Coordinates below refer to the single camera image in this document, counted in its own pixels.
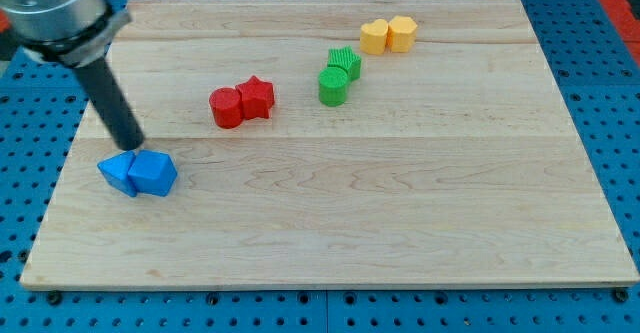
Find red star block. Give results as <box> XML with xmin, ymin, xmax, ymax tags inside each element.
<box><xmin>236</xmin><ymin>76</ymin><xmax>275</xmax><ymax>120</ymax></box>

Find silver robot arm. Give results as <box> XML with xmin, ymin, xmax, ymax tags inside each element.
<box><xmin>1</xmin><ymin>0</ymin><xmax>131</xmax><ymax>68</ymax></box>

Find blue triangle block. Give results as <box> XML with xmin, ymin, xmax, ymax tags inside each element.
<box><xmin>97</xmin><ymin>151</ymin><xmax>138</xmax><ymax>197</ymax></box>

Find yellow hexagon block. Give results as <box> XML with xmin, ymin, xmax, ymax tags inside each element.
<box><xmin>387</xmin><ymin>16</ymin><xmax>418</xmax><ymax>53</ymax></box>

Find yellow heart block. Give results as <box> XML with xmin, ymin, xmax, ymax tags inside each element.
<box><xmin>359</xmin><ymin>19</ymin><xmax>388</xmax><ymax>55</ymax></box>

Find red strip at corner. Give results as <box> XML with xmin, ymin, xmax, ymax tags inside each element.
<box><xmin>598</xmin><ymin>0</ymin><xmax>639</xmax><ymax>64</ymax></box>

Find green star block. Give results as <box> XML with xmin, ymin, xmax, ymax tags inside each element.
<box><xmin>327</xmin><ymin>46</ymin><xmax>362</xmax><ymax>81</ymax></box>

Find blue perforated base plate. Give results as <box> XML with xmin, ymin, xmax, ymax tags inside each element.
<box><xmin>1</xmin><ymin>0</ymin><xmax>639</xmax><ymax>332</ymax></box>

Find wooden board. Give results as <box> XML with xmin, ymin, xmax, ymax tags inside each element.
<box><xmin>21</xmin><ymin>0</ymin><xmax>639</xmax><ymax>291</ymax></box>

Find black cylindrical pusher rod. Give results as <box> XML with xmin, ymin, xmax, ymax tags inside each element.
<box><xmin>73</xmin><ymin>58</ymin><xmax>145</xmax><ymax>151</ymax></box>

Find red cylinder block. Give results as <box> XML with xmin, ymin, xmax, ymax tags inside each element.
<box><xmin>209</xmin><ymin>87</ymin><xmax>244</xmax><ymax>129</ymax></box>

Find green cylinder block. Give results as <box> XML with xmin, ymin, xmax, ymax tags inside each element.
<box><xmin>318</xmin><ymin>67</ymin><xmax>350</xmax><ymax>107</ymax></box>

